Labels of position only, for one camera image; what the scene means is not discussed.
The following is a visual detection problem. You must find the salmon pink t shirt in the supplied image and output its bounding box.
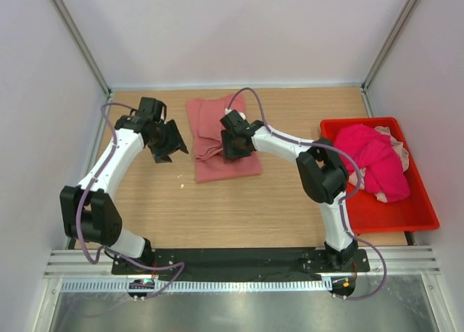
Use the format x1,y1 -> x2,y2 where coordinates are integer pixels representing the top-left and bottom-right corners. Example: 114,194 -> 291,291
186,94 -> 262,183

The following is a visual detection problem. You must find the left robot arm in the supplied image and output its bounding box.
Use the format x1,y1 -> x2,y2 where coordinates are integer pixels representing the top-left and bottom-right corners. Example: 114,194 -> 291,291
59,97 -> 188,267

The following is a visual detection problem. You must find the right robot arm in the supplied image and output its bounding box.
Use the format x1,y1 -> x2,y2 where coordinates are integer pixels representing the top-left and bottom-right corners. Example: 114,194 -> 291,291
220,109 -> 358,270

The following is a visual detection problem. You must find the magenta t shirt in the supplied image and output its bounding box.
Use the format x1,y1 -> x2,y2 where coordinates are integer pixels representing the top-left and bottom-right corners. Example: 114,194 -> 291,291
333,124 -> 413,203

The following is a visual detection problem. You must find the red plastic bin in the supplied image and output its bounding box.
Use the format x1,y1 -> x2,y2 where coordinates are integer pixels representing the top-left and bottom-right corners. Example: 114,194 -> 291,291
320,117 -> 439,234

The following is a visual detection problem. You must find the light pink t shirt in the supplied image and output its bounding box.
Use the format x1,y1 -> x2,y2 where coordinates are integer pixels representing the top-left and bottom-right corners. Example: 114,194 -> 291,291
347,125 -> 410,203

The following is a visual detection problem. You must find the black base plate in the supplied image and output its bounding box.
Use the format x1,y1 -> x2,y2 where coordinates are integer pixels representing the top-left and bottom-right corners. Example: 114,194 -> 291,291
112,247 -> 370,296

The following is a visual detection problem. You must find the left aluminium corner post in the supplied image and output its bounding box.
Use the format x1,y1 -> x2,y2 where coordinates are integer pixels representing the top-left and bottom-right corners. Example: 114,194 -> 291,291
50,0 -> 112,97

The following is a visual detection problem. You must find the aluminium corner post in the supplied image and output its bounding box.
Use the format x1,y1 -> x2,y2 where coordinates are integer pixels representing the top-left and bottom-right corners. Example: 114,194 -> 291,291
361,0 -> 421,94
50,0 -> 112,97

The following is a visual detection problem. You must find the aluminium front rail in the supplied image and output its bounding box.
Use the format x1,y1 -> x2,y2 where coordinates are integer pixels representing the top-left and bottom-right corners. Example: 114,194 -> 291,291
44,246 -> 441,278

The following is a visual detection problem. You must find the slotted cable duct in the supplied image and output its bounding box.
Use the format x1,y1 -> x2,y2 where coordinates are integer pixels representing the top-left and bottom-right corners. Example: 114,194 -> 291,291
61,278 -> 332,294

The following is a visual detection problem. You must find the right aluminium corner post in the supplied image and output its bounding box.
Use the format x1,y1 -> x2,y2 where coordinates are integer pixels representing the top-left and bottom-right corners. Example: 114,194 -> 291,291
361,0 -> 421,94

